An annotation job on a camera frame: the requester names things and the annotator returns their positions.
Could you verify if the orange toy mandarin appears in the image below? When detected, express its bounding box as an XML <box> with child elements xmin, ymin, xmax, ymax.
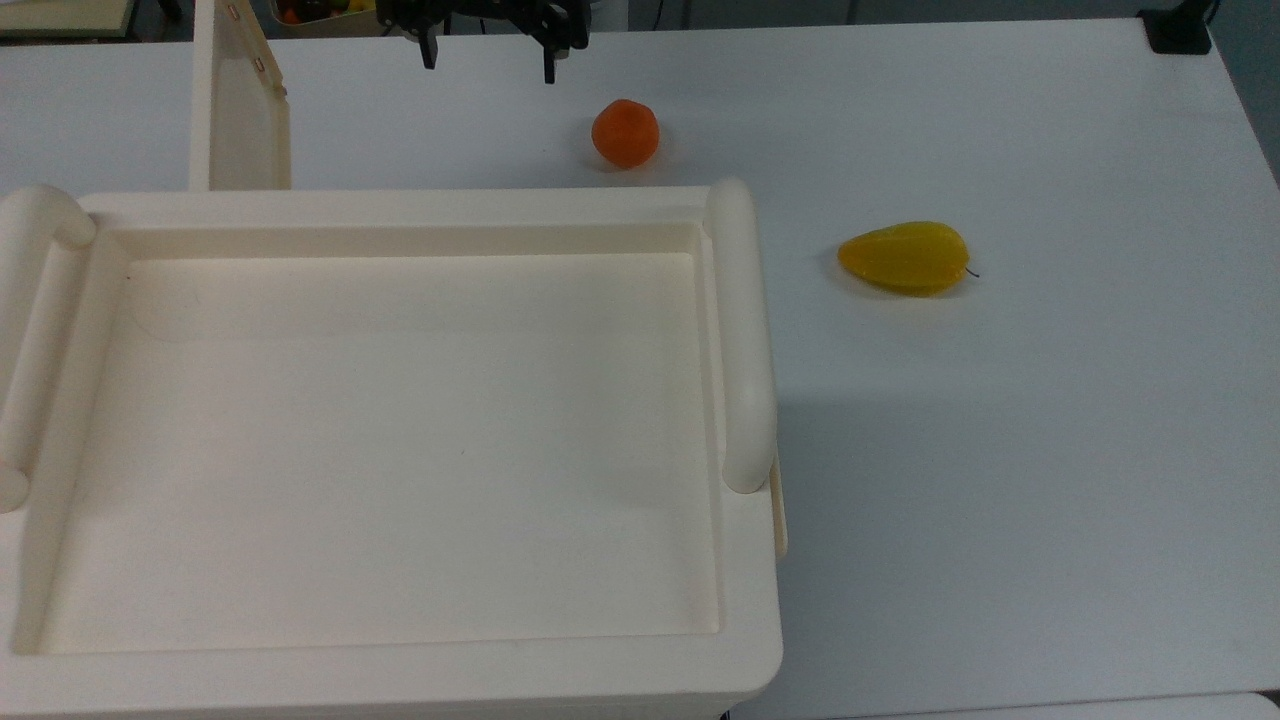
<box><xmin>591</xmin><ymin>99</ymin><xmax>661</xmax><ymax>169</ymax></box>

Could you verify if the cream plastic cabinet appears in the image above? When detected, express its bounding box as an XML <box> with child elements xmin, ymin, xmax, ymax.
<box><xmin>0</xmin><ymin>178</ymin><xmax>789</xmax><ymax>720</ymax></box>

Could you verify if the bin with toy fruit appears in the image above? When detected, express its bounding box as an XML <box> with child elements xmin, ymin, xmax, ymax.
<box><xmin>268</xmin><ymin>0</ymin><xmax>379</xmax><ymax>39</ymax></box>

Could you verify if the black table clamp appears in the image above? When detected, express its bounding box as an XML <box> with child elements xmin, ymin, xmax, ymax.
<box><xmin>1138</xmin><ymin>0</ymin><xmax>1217</xmax><ymax>55</ymax></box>

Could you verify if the cream cabinet carry handle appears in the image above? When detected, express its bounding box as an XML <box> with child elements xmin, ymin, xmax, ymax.
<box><xmin>0</xmin><ymin>184</ymin><xmax>98</xmax><ymax>515</ymax></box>

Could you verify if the black Franka gripper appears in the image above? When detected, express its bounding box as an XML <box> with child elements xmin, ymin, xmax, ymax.
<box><xmin>376</xmin><ymin>0</ymin><xmax>592</xmax><ymax>86</ymax></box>

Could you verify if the cream cabinet door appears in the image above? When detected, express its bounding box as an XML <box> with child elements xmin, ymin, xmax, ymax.
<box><xmin>189</xmin><ymin>0</ymin><xmax>293</xmax><ymax>192</ymax></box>

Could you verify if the yellow toy starfruit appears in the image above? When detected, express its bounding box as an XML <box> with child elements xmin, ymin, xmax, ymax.
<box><xmin>837</xmin><ymin>221</ymin><xmax>981</xmax><ymax>298</ymax></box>

